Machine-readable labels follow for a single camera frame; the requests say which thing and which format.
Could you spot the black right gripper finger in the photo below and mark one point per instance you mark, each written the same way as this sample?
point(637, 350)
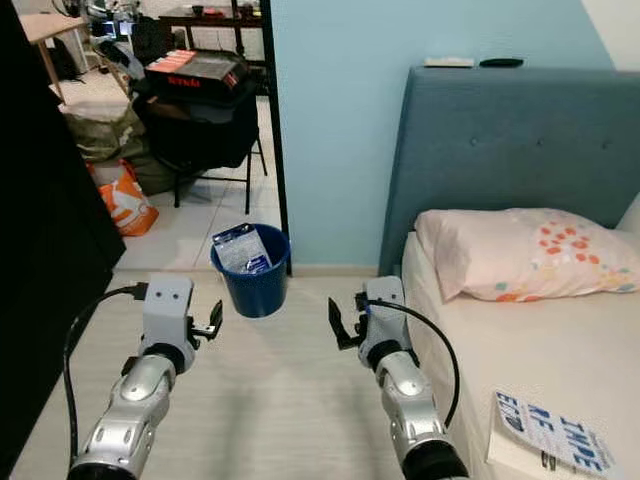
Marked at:
point(338, 320)

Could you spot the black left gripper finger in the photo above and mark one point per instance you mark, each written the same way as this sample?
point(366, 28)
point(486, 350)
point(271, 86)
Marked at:
point(217, 318)

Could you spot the white printed plastic bag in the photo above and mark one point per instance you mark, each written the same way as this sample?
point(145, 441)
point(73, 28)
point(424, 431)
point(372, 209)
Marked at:
point(242, 250)

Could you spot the pink patterned pillow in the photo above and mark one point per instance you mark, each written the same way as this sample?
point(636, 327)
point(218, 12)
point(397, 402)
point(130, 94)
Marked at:
point(510, 255)

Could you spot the white blue printed magazine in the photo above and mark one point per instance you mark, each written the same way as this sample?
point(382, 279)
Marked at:
point(550, 435)

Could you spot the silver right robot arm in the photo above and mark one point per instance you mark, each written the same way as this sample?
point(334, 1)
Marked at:
point(415, 420)

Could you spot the blue plastic bucket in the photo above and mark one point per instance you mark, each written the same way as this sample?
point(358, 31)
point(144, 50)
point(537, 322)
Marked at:
point(260, 290)

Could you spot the orange white shopping bag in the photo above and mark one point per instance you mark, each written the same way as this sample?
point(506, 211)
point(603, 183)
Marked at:
point(128, 208)

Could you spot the black wardrobe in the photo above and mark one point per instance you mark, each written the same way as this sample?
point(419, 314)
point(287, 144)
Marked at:
point(50, 250)

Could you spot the black folding chair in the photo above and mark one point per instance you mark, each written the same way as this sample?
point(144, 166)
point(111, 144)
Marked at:
point(205, 140)

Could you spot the beige bed mattress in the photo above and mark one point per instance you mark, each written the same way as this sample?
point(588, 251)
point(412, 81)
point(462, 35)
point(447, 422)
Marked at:
point(560, 350)

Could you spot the olive green duffel bag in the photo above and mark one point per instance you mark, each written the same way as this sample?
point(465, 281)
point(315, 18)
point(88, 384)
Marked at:
point(105, 140)

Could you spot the black red Tenda box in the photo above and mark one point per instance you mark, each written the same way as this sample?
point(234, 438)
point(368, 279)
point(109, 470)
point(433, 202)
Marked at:
point(200, 75)

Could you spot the teal upholstered headboard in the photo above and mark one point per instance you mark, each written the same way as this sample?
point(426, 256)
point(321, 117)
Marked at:
point(510, 140)

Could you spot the white oblong device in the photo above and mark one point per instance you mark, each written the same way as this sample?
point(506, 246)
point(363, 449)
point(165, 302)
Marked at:
point(450, 62)

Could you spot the dark wooden console table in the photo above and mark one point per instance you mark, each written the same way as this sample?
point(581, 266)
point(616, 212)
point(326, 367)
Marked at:
point(220, 18)

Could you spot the black oblong device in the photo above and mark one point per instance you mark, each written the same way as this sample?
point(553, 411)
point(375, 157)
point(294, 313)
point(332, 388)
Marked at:
point(502, 62)

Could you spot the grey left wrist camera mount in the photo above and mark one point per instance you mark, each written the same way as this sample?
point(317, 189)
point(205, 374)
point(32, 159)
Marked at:
point(168, 310)

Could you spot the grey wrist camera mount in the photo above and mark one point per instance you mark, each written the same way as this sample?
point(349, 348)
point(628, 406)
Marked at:
point(385, 308)
point(168, 310)

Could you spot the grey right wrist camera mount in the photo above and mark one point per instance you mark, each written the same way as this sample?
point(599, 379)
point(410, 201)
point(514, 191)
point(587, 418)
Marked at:
point(385, 308)

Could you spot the black door frame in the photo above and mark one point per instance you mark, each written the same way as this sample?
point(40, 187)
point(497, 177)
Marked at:
point(275, 140)

